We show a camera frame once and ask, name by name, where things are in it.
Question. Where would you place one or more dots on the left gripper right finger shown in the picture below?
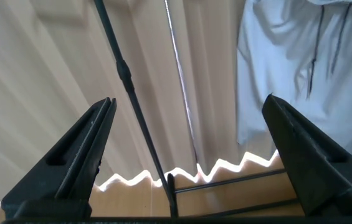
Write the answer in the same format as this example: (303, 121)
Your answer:
(316, 174)

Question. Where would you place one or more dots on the beige curtain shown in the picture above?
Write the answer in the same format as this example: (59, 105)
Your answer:
(38, 77)

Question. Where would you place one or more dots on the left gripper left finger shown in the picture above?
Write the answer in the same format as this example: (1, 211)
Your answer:
(69, 168)

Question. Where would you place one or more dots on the black clothes rack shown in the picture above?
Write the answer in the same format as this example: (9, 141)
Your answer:
(123, 71)

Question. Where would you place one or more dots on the pale grey shorts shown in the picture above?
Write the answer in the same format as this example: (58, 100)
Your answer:
(275, 62)

